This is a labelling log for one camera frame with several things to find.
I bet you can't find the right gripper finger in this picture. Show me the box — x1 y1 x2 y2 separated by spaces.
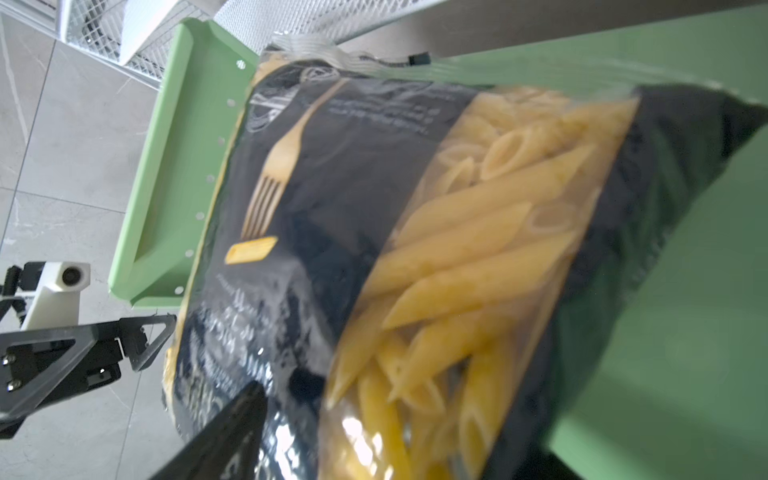
153 381 268 480

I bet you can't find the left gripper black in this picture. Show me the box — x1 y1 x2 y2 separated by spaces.
1 263 177 440

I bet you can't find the black penne pasta bag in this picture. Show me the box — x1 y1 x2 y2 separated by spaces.
163 50 767 479

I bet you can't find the green two-tier shelf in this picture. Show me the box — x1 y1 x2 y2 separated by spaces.
109 6 767 479

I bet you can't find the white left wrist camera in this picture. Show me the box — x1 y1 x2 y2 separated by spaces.
18 261 91 331

